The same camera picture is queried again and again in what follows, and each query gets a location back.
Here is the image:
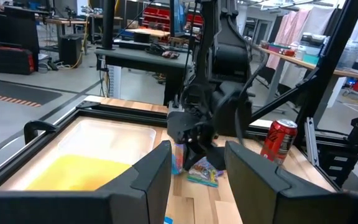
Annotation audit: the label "colourful candy pack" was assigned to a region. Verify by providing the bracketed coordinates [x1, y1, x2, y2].
[186, 156, 224, 189]

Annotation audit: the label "grey desk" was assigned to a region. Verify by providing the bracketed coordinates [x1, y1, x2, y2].
[94, 46, 196, 106]

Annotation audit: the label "black frame clamp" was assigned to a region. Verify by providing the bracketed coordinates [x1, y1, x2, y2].
[23, 119, 59, 146]

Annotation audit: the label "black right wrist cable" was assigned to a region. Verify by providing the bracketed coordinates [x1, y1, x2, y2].
[234, 58, 263, 147]

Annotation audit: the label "wooden workbench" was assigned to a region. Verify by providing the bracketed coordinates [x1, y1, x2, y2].
[34, 17, 90, 55]

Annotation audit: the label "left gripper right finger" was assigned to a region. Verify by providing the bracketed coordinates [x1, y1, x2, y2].
[224, 140, 358, 224]

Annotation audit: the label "clear plastic container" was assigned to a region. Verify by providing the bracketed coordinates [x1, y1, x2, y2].
[336, 40, 358, 70]

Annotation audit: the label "red storage bins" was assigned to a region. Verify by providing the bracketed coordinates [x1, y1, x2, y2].
[141, 6, 204, 32]

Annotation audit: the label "silver frame bracket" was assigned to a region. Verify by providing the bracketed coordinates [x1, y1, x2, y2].
[304, 117, 320, 167]

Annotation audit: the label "black desk post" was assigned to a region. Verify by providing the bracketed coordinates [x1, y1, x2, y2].
[101, 0, 117, 50]

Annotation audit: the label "black aluminium frame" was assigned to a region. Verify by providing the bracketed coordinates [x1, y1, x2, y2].
[0, 0, 358, 192]

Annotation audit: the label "red soda can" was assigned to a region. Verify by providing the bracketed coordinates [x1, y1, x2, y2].
[260, 119, 298, 165]

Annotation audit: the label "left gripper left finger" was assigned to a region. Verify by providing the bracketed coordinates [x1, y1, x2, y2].
[0, 139, 173, 224]

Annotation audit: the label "black coiled cable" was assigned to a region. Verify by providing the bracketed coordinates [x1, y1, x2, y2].
[144, 42, 167, 56]

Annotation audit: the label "black box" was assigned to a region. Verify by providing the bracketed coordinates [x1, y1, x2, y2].
[58, 34, 83, 67]

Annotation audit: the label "black case red trim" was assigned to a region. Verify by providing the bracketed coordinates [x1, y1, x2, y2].
[0, 45, 36, 76]

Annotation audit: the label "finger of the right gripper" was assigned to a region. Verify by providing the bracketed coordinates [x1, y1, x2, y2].
[183, 139, 227, 171]
[167, 110, 199, 145]

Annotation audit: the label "yellow plastic bin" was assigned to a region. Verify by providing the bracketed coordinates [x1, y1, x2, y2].
[25, 154, 132, 192]

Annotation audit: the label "blue candy pack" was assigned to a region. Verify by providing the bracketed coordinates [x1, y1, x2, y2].
[171, 142, 186, 175]

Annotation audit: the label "pink hanging cloth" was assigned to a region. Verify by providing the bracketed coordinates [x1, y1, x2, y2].
[265, 8, 312, 71]

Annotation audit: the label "black orange-striped floor mat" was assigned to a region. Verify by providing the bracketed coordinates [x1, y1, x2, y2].
[0, 77, 63, 108]

